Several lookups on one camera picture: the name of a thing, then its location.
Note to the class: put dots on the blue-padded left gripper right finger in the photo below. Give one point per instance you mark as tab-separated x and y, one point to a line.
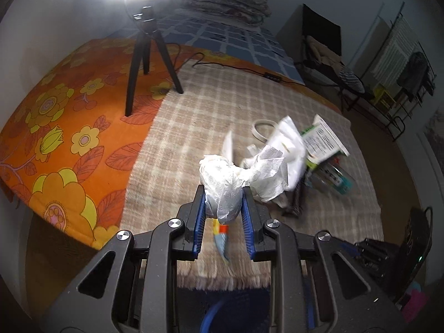
254	216

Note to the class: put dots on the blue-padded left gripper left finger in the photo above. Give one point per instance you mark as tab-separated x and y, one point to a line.
193	216

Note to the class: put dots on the long white paper wrapper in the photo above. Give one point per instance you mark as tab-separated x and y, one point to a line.
223	187

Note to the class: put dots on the white plastic bag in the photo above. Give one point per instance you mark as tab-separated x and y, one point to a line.
240	178

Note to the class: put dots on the white paper towel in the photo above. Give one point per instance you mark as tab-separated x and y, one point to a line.
279	165

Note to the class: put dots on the clear bottle teal cap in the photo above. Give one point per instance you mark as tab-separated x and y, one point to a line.
329	176

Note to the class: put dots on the white green wet-wipes pack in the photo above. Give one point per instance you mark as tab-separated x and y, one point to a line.
321	143

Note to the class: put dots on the blue plastic trash basket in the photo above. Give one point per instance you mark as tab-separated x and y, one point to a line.
244	310

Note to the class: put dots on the white silicone wristband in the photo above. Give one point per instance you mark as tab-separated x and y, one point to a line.
261	129

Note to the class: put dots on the orange floral bedsheet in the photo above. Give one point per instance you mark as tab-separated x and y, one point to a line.
68	149

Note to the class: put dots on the striped cloth on chair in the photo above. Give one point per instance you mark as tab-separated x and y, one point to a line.
351	80

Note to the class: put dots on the yellow black box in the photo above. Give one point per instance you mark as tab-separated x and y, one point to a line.
382	98

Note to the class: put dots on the blue checked bedsheet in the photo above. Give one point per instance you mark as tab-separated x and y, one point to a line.
259	47

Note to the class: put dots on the beige cloth on chair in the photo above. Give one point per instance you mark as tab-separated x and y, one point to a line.
324	55

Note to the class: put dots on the black folding chair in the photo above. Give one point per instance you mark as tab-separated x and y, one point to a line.
329	34

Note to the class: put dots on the black metal drying rack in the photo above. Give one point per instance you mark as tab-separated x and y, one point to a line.
393	121

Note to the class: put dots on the dark hanging garment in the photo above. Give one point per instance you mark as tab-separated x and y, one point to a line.
410	79

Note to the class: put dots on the folded floral quilt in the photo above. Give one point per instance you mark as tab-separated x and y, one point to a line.
250	12

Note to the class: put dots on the black mini tripod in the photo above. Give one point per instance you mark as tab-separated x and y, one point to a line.
148	32

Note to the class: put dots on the black inline cable remote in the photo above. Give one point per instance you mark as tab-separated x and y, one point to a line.
272	77

